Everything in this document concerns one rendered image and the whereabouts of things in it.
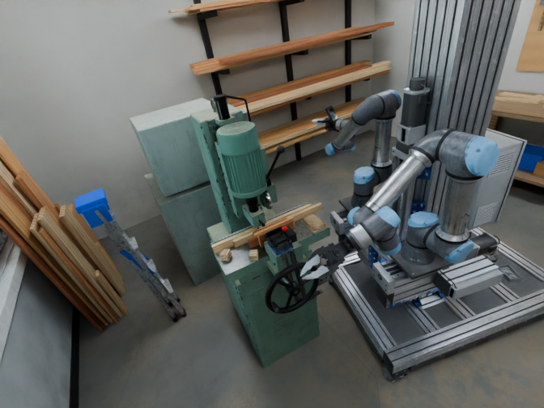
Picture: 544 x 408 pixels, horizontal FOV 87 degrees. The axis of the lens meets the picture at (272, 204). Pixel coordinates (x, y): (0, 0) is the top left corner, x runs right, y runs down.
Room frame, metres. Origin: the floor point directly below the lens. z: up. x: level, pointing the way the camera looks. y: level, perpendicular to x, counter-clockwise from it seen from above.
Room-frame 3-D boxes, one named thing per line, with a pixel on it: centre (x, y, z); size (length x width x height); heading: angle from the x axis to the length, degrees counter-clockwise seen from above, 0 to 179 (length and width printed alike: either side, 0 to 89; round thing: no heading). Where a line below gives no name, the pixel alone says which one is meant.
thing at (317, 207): (1.26, -0.02, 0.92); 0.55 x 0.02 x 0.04; 111
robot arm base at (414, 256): (0.96, -0.65, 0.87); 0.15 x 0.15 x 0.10
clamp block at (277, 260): (1.05, -0.01, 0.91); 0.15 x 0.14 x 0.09; 111
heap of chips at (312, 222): (1.24, -0.21, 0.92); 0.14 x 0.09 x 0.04; 21
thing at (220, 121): (1.34, 0.15, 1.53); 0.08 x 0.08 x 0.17; 21
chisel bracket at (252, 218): (1.23, 0.10, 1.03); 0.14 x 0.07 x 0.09; 21
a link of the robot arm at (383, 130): (1.51, -0.69, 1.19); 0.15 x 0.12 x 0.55; 115
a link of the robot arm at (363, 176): (1.45, -0.57, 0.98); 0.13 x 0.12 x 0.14; 115
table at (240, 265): (1.13, 0.02, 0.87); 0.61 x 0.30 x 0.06; 111
